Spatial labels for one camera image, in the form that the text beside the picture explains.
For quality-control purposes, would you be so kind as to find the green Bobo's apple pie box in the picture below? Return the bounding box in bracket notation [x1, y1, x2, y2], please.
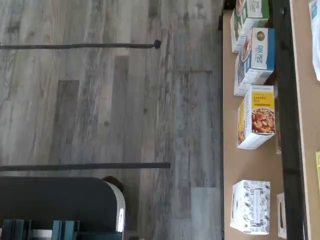
[315, 150, 320, 198]

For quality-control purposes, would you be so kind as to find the teal plastic piece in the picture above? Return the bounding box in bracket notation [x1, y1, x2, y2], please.
[1, 219, 33, 240]
[51, 219, 126, 240]

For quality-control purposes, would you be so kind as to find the blue flax cereal box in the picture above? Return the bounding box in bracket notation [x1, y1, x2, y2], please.
[233, 26, 276, 97]

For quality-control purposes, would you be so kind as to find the black floor bar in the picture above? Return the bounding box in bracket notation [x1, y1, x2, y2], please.
[0, 39, 162, 50]
[0, 162, 171, 173]

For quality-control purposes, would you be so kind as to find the wooden shelf board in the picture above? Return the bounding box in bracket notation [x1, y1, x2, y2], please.
[222, 9, 285, 240]
[289, 0, 320, 240]

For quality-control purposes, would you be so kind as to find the black metal shelf frame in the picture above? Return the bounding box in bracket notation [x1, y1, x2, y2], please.
[217, 0, 310, 240]

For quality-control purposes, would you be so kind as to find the green white cereal box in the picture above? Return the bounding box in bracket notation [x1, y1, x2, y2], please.
[229, 0, 271, 54]

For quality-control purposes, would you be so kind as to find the yellow label granola box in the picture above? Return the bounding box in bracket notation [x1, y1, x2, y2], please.
[236, 84, 276, 151]

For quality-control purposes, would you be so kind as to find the dark table with white edge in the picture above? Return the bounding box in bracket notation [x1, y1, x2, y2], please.
[0, 176, 126, 235]

